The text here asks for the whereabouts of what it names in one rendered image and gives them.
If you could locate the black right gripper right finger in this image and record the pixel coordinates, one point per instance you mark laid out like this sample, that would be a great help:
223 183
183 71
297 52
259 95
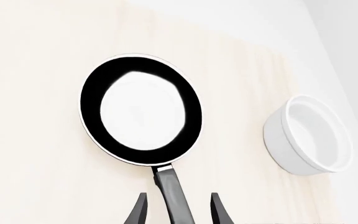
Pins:
220 210

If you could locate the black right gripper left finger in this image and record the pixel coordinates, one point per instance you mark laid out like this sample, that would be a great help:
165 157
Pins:
138 211

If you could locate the black frying pan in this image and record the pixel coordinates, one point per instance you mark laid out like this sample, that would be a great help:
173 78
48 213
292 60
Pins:
98 98

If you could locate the white ceramic bowl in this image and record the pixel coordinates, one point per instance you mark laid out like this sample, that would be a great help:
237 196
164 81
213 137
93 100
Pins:
294 140

